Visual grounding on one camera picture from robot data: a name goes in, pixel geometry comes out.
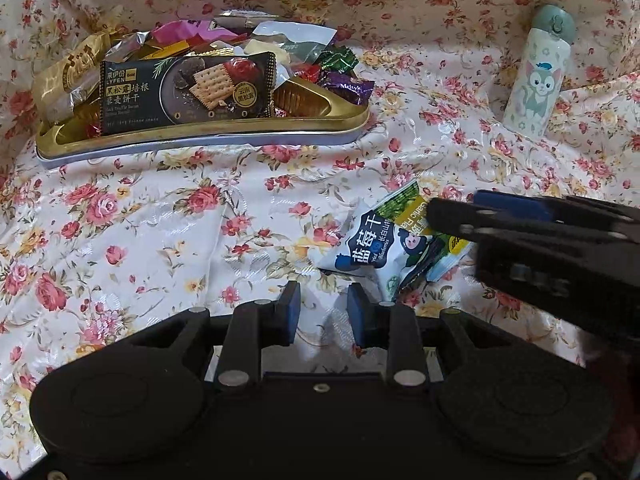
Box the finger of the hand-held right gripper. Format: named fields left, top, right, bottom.
left=425, top=197, right=640, bottom=244
left=472, top=189, right=640, bottom=231

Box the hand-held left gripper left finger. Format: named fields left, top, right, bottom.
left=122, top=280, right=302, bottom=389

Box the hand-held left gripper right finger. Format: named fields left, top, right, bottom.
left=346, top=282, right=507, bottom=389

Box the white blue snack packet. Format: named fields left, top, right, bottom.
left=318, top=199, right=453, bottom=302

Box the green yellow snack packet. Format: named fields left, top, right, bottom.
left=375, top=179, right=477, bottom=290

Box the gold divided snack tin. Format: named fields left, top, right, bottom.
left=35, top=76, right=372, bottom=170

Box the white teal cartoon bottle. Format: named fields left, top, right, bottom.
left=502, top=4, right=575, bottom=139

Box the floral blanket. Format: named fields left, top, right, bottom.
left=0, top=0, right=640, bottom=461

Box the purple foil candy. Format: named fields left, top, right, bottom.
left=322, top=71, right=376, bottom=106

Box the green foil candy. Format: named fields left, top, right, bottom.
left=317, top=46, right=357, bottom=74

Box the red foil candy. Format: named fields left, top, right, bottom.
left=294, top=62, right=326, bottom=84

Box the black cracker packet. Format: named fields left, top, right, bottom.
left=99, top=51, right=278, bottom=137

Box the white grey-green snack packet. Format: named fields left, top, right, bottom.
left=249, top=21, right=337, bottom=64

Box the pink snack packet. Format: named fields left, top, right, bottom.
left=150, top=20, right=242, bottom=54

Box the gold foil snack packet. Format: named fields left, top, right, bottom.
left=32, top=30, right=122, bottom=124

